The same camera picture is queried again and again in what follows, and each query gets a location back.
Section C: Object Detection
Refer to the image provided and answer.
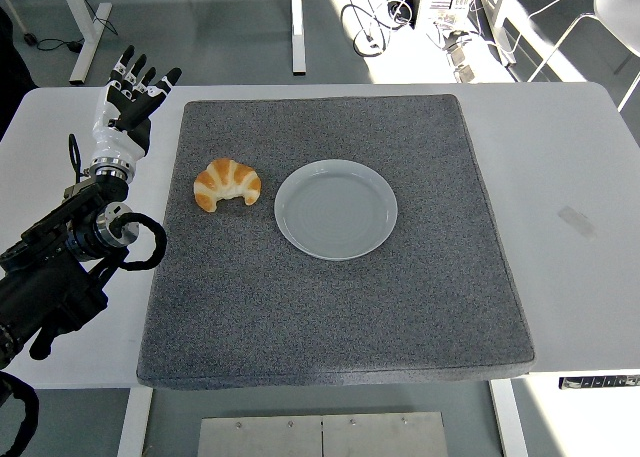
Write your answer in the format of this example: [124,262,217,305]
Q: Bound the thin black floor cable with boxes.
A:
[35,14,120,54]

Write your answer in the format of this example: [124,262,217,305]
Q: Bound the white table leg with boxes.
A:
[488,378,530,457]
[116,387,154,457]

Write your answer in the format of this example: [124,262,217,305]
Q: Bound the person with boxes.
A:
[0,6,39,142]

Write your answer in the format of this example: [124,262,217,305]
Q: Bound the white desk T-leg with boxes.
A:
[289,0,308,76]
[55,0,114,86]

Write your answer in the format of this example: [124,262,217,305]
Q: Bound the white chair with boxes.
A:
[527,0,640,113]

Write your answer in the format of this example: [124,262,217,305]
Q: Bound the table height control panel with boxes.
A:
[558,374,640,391]

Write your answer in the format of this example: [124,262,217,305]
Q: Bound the round grey plate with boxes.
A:
[273,158,399,262]

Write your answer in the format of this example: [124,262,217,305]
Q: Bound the grey speckled mat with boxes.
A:
[135,94,536,391]

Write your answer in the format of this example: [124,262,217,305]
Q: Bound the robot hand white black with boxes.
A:
[88,45,183,161]

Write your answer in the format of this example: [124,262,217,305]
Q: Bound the black coiled floor cable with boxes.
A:
[341,0,416,58]

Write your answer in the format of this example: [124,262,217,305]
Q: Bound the croissant bread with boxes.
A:
[193,157,263,213]

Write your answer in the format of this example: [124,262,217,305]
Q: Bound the grey metal plate with screws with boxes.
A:
[197,411,450,457]

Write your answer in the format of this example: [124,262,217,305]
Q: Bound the clear tape patch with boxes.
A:
[557,205,599,241]

